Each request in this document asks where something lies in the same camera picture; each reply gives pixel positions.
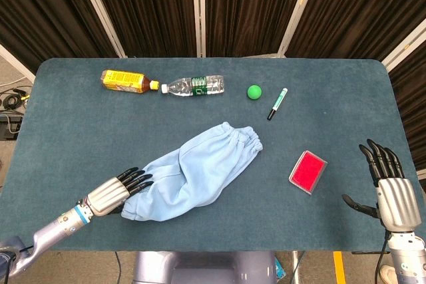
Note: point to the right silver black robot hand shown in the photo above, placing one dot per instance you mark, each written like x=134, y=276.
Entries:
x=397, y=204

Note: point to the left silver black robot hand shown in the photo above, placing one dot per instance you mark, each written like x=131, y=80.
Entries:
x=106, y=197

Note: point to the light blue pants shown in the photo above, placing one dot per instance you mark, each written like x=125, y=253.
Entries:
x=193, y=177

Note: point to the teal felt table cover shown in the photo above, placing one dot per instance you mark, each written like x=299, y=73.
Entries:
x=83, y=131

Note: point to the yellow floor tape strip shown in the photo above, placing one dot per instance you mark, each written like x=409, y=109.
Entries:
x=339, y=267

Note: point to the red pad in clear case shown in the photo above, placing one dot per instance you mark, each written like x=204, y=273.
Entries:
x=307, y=171

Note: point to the black curtain screen panel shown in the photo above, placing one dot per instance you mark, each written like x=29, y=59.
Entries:
x=412, y=97
x=253, y=8
x=149, y=8
x=43, y=14
x=359, y=8

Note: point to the purple robot torso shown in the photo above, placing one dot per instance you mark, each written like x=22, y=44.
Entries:
x=199, y=267

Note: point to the yellow label tea bottle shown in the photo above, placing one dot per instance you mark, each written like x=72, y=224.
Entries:
x=123, y=81

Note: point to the grey floor box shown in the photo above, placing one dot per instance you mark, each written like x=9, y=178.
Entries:
x=10, y=127

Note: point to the cyan packet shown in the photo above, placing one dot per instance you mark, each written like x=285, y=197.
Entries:
x=280, y=269

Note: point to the clear green label water bottle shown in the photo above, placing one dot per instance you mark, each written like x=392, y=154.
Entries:
x=199, y=86

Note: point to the green white marker pen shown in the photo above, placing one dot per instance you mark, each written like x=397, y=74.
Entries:
x=278, y=101

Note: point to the green ball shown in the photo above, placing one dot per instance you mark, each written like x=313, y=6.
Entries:
x=254, y=91

